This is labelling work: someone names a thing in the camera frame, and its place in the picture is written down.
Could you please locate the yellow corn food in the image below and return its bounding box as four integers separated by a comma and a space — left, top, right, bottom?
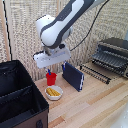
46, 87, 62, 98

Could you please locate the black silver toaster oven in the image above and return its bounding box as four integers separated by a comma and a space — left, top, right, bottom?
91, 37, 128, 80

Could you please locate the white bowl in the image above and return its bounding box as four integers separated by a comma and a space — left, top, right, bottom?
44, 85, 64, 101

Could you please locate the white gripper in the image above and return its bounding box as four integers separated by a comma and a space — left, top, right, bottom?
32, 45, 72, 77

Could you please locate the black wire oven tray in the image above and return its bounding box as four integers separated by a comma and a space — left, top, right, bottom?
91, 52, 128, 73

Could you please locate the red plastic cup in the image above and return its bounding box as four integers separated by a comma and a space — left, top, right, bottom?
45, 72, 58, 87

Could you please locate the dark blue book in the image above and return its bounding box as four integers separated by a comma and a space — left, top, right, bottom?
61, 61, 85, 93

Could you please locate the thin black vertical pole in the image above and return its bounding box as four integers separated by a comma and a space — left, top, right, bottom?
2, 0, 13, 62

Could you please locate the beige woven folding screen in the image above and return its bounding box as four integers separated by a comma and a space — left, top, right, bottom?
0, 0, 128, 83

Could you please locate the black fabric storage box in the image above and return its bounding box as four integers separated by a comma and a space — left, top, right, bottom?
0, 59, 50, 128

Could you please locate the black dish rack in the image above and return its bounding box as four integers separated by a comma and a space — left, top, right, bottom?
79, 63, 112, 85

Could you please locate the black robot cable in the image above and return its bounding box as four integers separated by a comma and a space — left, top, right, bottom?
69, 0, 112, 52

